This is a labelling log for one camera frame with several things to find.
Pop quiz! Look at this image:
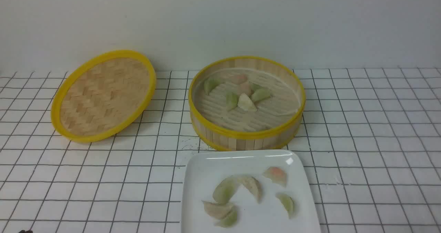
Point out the white dumpling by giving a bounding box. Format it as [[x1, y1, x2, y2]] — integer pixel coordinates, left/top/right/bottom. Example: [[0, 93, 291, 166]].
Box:
[[237, 93, 258, 112]]

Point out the white square plate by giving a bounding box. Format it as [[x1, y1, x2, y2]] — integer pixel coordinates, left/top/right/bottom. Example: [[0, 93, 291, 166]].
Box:
[[181, 150, 321, 233]]

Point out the beige dumpling on plate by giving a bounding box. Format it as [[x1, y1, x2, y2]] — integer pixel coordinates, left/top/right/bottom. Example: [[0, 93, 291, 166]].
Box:
[[238, 175, 263, 204]]

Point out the large green dumpling on plate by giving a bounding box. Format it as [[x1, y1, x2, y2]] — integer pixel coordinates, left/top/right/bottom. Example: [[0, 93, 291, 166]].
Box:
[[212, 175, 240, 204]]

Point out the pink dumpling on plate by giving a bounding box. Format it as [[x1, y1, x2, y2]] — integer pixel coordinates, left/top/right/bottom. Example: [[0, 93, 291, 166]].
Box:
[[263, 166, 288, 188]]

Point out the beige dumpling plate left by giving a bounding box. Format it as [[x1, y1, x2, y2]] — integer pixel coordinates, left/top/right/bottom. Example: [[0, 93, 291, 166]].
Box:
[[202, 200, 236, 220]]

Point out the green dumpling plate bottom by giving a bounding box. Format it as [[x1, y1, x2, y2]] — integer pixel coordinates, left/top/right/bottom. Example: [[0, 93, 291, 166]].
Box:
[[214, 206, 238, 228]]

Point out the small green dumpling plate right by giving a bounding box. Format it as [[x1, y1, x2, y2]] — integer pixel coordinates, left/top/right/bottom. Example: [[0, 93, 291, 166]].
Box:
[[275, 193, 296, 219]]

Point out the yellow rimmed bamboo steamer basket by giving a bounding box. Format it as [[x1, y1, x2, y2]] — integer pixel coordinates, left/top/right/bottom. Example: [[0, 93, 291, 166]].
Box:
[[188, 56, 306, 151]]

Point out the pink dumpling steamer top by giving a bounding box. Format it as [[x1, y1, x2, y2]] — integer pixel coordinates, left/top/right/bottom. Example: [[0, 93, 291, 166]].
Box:
[[227, 74, 248, 85]]

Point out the small green dumpling steamer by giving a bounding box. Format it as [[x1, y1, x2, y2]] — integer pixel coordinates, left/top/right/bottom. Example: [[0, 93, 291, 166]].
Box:
[[249, 83, 262, 93]]

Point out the yellow rimmed bamboo steamer lid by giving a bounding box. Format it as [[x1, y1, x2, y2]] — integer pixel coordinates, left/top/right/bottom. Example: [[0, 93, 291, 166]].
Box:
[[51, 50, 156, 142]]

